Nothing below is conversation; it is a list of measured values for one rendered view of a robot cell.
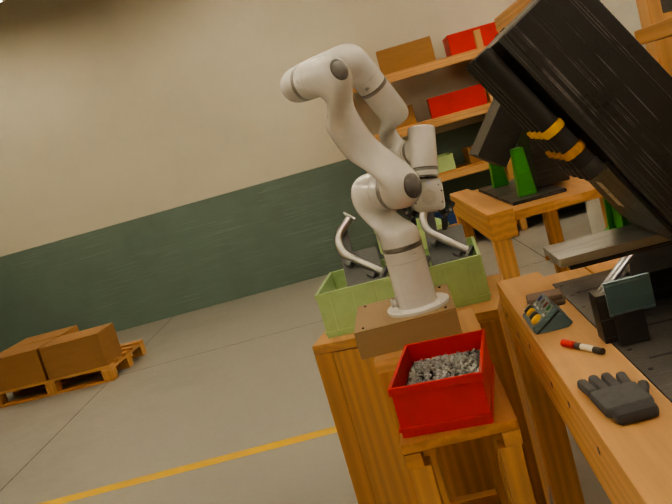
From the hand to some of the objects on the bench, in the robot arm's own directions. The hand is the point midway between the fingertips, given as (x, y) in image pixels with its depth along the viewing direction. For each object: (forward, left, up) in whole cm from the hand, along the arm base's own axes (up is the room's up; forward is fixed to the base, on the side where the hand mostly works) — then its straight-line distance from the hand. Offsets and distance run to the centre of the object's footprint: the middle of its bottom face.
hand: (429, 228), depth 229 cm
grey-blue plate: (+26, -76, -23) cm, 84 cm away
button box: (+16, -47, -27) cm, 56 cm away
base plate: (+43, -70, -25) cm, 86 cm away
